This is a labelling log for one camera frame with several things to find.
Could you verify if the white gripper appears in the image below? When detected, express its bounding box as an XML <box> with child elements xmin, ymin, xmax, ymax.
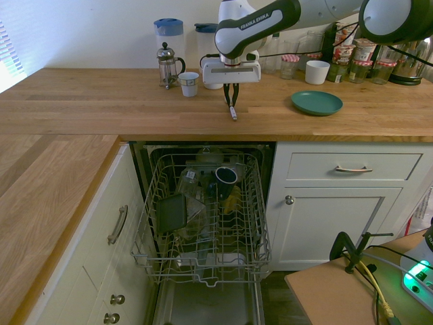
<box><xmin>202</xmin><ymin>49</ymin><xmax>263</xmax><ymax>106</ymax></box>

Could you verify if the fork with white handle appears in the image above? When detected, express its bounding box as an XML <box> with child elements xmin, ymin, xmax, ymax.
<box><xmin>223</xmin><ymin>97</ymin><xmax>239</xmax><ymax>123</ymax></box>

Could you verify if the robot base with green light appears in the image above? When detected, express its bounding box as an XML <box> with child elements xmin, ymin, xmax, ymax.
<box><xmin>400</xmin><ymin>223</ymin><xmax>433</xmax><ymax>305</ymax></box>

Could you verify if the dishwasher door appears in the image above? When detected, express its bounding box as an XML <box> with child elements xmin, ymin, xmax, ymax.
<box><xmin>151</xmin><ymin>280</ymin><xmax>267</xmax><ymax>325</ymax></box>

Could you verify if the patterned paper cup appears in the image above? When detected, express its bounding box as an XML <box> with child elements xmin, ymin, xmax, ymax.
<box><xmin>177</xmin><ymin>71</ymin><xmax>200</xmax><ymax>98</ymax></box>

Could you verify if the clear bottle green cap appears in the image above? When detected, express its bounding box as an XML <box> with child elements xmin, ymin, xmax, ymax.
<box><xmin>262</xmin><ymin>33</ymin><xmax>281</xmax><ymax>75</ymax></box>

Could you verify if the clear pitcher dark blue lid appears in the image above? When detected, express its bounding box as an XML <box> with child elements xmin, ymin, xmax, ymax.
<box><xmin>193</xmin><ymin>22</ymin><xmax>219</xmax><ymax>70</ymax></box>

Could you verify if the glass French press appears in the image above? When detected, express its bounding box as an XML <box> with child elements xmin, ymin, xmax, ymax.
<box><xmin>156</xmin><ymin>41</ymin><xmax>187</xmax><ymax>91</ymax></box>

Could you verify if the clear drinking glass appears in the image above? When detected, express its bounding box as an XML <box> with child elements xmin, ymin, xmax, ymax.
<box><xmin>283</xmin><ymin>39</ymin><xmax>302</xmax><ymax>57</ymax></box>

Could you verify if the clear pitcher light blue lid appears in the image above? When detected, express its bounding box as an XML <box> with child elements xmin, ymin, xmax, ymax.
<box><xmin>153</xmin><ymin>18</ymin><xmax>185</xmax><ymax>74</ymax></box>

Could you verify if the teal plate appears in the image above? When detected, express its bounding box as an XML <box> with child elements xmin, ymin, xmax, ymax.
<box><xmin>291</xmin><ymin>90</ymin><xmax>344</xmax><ymax>117</ymax></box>

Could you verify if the dark blue mug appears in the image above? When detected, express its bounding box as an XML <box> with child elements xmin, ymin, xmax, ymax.
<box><xmin>208</xmin><ymin>166</ymin><xmax>239</xmax><ymax>201</ymax></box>

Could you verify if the white ceramic pot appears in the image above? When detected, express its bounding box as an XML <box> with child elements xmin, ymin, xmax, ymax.
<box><xmin>304</xmin><ymin>60</ymin><xmax>331</xmax><ymax>85</ymax></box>

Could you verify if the large empty glass jar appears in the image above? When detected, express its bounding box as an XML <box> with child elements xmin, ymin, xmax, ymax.
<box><xmin>306</xmin><ymin>30</ymin><xmax>326</xmax><ymax>56</ymax></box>

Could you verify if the clear glass with label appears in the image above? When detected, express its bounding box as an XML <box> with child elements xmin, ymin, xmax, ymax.
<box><xmin>175</xmin><ymin>168</ymin><xmax>204</xmax><ymax>200</ymax></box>

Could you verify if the yellow item in rack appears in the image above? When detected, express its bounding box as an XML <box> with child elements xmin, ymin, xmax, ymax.
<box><xmin>222</xmin><ymin>185</ymin><xmax>244</xmax><ymax>215</ymax></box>

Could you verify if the green jar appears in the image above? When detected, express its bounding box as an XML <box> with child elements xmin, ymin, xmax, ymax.
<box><xmin>325</xmin><ymin>62</ymin><xmax>350</xmax><ymax>83</ymax></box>

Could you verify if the black bottle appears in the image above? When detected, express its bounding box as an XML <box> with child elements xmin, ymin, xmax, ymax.
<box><xmin>321</xmin><ymin>22</ymin><xmax>339</xmax><ymax>62</ymax></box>

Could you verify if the clear plastic container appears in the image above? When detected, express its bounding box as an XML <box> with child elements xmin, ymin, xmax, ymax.
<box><xmin>184</xmin><ymin>196</ymin><xmax>209</xmax><ymax>238</ymax></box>

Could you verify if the black square container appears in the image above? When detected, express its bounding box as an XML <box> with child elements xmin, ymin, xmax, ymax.
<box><xmin>155</xmin><ymin>193</ymin><xmax>188</xmax><ymax>234</ymax></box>

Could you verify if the white tub with red label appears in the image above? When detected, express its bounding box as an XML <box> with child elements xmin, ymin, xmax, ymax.
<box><xmin>352</xmin><ymin>37</ymin><xmax>377</xmax><ymax>62</ymax></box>

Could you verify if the stainless steel kettle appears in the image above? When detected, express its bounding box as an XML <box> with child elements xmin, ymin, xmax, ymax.
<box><xmin>388</xmin><ymin>36</ymin><xmax>433</xmax><ymax>86</ymax></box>

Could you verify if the black clamp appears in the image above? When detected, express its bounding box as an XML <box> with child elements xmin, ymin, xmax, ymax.
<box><xmin>329</xmin><ymin>231</ymin><xmax>395</xmax><ymax>275</ymax></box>

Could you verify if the brown wooden board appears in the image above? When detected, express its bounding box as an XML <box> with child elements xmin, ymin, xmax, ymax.
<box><xmin>284</xmin><ymin>229</ymin><xmax>433</xmax><ymax>325</ymax></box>

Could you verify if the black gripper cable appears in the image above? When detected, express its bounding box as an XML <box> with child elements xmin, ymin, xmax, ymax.
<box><xmin>199</xmin><ymin>53</ymin><xmax>221</xmax><ymax>71</ymax></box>

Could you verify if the grey wire dishwasher rack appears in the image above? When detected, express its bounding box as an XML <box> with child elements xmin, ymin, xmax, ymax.
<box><xmin>130</xmin><ymin>152</ymin><xmax>273</xmax><ymax>288</ymax></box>

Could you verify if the long metal drawer handle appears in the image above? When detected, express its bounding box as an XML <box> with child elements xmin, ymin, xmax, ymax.
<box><xmin>107</xmin><ymin>204</ymin><xmax>129</xmax><ymax>246</ymax></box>

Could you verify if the yellow cable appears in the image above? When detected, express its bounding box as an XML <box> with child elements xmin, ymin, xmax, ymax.
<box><xmin>357</xmin><ymin>258</ymin><xmax>397</xmax><ymax>320</ymax></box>

